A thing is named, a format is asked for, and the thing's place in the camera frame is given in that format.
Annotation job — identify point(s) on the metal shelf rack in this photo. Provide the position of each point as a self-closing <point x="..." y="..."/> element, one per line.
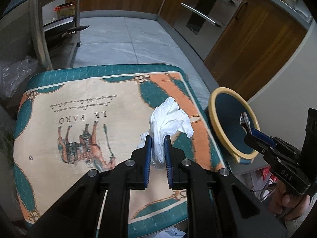
<point x="23" y="23"/>

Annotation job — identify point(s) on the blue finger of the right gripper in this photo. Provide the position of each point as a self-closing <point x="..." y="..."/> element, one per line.
<point x="256" y="143"/>
<point x="263" y="137"/>

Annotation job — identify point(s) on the black tracker with green light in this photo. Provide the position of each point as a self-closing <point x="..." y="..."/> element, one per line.
<point x="310" y="137"/>

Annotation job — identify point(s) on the white sleeve forearm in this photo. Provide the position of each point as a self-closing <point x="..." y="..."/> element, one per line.
<point x="293" y="225"/>

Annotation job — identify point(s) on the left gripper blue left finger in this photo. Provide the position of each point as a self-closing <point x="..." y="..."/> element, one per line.
<point x="148" y="149"/>

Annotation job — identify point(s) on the teal and cream printed mat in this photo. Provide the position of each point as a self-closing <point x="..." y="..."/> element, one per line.
<point x="72" y="121"/>

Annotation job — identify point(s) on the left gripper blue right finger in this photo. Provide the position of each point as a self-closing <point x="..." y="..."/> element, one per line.
<point x="167" y="146"/>

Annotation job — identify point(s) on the right hand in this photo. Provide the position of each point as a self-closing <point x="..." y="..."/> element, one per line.
<point x="280" y="199"/>

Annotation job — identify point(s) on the yellow and blue trash bin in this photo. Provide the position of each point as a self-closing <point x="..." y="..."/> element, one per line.
<point x="224" y="109"/>

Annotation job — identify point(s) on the clear plastic bag on floor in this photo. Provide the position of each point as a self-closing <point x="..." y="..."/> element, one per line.
<point x="12" y="76"/>

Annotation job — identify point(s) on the silver foil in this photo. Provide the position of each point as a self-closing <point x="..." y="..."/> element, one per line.
<point x="245" y="123"/>

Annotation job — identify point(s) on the steel oven with handles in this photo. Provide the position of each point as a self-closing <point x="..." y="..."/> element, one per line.
<point x="202" y="22"/>

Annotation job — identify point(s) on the white tissue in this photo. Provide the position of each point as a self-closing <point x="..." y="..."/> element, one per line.
<point x="167" y="119"/>

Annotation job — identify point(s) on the white paper on floor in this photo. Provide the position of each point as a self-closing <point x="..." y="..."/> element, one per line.
<point x="171" y="232"/>

